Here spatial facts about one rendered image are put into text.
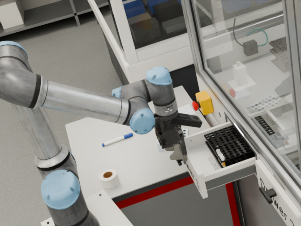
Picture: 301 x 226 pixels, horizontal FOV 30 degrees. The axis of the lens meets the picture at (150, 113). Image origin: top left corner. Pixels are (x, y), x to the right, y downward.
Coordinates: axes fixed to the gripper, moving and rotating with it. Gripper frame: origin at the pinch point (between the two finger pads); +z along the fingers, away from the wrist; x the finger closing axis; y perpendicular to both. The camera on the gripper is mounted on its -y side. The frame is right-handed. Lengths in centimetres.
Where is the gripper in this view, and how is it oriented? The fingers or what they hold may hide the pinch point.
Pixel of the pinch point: (184, 156)
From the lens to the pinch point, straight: 192.9
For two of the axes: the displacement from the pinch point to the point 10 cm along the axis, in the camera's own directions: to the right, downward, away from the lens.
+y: -9.4, 3.1, -1.0
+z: 2.2, 8.2, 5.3
